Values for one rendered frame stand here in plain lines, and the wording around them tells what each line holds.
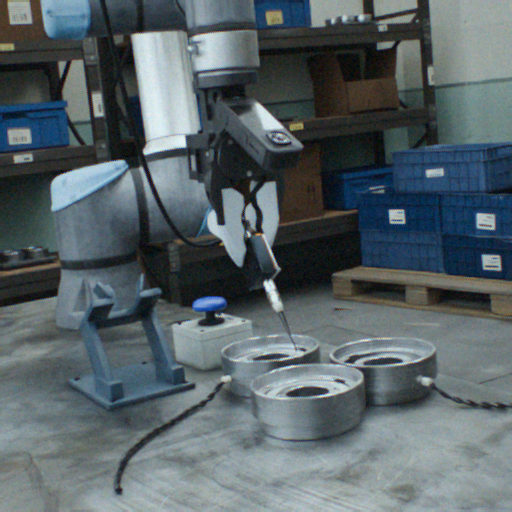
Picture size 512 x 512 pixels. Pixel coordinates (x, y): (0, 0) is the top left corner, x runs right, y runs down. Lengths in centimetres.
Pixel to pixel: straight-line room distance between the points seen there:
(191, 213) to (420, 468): 72
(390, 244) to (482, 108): 119
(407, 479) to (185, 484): 18
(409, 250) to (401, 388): 415
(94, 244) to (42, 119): 318
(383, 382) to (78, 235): 61
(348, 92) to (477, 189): 112
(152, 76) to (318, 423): 74
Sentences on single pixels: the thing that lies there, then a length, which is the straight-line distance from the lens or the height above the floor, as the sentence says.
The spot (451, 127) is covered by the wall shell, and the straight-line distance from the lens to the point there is 605.
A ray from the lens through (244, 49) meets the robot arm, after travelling 101.
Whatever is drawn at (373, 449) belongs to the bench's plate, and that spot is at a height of 80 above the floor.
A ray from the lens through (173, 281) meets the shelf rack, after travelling 470.
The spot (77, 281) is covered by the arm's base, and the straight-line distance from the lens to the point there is 136.
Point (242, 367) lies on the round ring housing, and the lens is 94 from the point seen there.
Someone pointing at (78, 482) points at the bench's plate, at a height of 80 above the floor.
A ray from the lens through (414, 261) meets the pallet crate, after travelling 502.
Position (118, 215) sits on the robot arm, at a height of 96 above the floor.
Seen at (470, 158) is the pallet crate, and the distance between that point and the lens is 468.
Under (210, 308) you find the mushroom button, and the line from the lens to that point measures 107.
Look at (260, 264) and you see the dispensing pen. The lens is 100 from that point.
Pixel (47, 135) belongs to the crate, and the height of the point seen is 107.
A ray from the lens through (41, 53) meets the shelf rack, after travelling 443.
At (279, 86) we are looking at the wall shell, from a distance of 574.
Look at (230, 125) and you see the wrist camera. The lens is 99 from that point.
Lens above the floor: 109
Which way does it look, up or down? 9 degrees down
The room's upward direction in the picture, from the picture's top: 6 degrees counter-clockwise
